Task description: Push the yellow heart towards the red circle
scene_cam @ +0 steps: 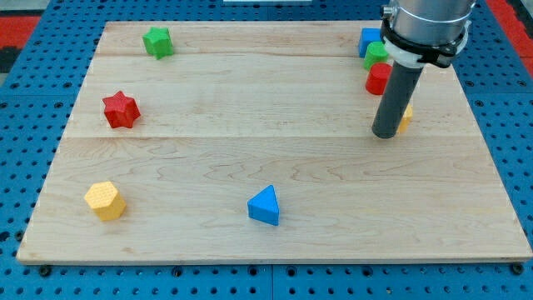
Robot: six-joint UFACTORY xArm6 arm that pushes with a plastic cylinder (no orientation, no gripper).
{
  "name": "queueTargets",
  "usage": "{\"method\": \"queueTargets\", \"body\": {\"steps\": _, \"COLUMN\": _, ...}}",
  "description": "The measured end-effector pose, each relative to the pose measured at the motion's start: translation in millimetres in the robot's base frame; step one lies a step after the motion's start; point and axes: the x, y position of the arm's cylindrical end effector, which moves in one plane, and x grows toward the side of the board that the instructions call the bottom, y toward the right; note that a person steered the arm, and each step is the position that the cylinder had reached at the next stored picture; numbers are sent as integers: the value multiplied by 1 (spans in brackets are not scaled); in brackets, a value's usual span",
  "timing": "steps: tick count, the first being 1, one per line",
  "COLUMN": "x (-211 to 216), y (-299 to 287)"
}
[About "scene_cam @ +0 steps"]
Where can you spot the yellow heart block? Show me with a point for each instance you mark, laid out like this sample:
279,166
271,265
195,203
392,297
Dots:
406,119

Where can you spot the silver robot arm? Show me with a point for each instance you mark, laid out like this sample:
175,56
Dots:
420,32

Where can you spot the red circle block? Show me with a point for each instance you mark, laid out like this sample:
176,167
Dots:
377,78

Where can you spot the green circle block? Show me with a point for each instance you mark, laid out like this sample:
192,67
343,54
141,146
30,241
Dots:
375,53

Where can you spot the blue triangle block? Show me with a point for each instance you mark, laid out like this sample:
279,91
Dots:
264,207

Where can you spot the light wooden board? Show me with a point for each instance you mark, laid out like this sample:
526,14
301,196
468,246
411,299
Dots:
240,106

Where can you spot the red star block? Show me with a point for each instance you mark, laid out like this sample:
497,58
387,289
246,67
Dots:
120,110

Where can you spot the green star block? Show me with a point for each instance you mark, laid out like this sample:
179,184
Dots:
158,43

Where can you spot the blue cube block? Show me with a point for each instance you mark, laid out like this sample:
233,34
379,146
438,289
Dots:
367,36

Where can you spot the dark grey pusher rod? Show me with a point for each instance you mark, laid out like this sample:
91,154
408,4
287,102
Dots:
395,99

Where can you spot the yellow hexagon block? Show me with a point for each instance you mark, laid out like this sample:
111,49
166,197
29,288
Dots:
105,200

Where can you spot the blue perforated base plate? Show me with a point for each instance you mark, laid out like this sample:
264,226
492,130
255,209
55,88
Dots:
39,92

